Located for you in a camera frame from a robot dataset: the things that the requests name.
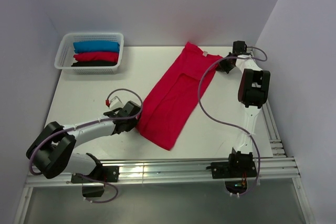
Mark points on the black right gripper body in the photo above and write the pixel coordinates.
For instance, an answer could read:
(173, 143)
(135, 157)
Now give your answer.
(226, 66)

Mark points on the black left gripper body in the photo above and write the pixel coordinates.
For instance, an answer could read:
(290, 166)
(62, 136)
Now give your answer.
(132, 124)

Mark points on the red t shirt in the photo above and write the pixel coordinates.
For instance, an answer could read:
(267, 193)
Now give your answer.
(97, 56)
(170, 103)

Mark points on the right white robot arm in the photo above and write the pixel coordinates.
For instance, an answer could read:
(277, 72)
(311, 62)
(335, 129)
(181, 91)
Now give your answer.
(252, 94)

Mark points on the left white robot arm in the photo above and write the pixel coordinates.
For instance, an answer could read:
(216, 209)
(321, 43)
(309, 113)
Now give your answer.
(52, 152)

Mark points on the rolled red t shirt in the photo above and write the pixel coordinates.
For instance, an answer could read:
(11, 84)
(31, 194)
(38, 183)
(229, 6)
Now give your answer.
(97, 56)

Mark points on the rolled black t shirt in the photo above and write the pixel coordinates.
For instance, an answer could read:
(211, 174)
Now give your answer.
(95, 63)

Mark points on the rolled blue t shirt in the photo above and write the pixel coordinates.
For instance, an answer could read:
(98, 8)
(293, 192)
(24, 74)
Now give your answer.
(96, 45)

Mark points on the white perforated plastic basket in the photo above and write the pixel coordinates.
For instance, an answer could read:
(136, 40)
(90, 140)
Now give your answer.
(64, 57)

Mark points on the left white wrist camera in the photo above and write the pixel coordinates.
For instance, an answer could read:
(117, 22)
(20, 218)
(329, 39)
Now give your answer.
(114, 103)

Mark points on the aluminium front rail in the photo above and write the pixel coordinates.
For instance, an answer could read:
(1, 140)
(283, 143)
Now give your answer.
(169, 171)

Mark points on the aluminium side rail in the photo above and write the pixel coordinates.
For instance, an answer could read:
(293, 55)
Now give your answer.
(262, 138)

